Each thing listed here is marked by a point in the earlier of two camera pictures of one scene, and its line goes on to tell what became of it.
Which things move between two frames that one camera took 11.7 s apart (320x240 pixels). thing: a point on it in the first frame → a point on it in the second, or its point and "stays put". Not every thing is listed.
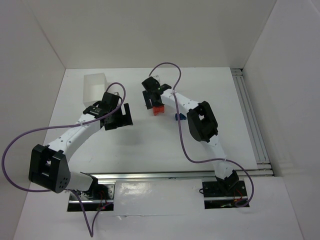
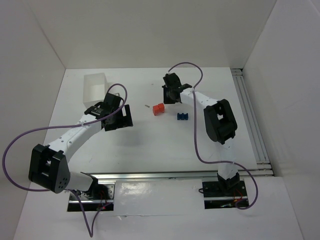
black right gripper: x=152 y=94 → x=168 y=97
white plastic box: x=95 y=85 stays put
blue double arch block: x=182 y=117 stays put
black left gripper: x=118 y=119 stays put
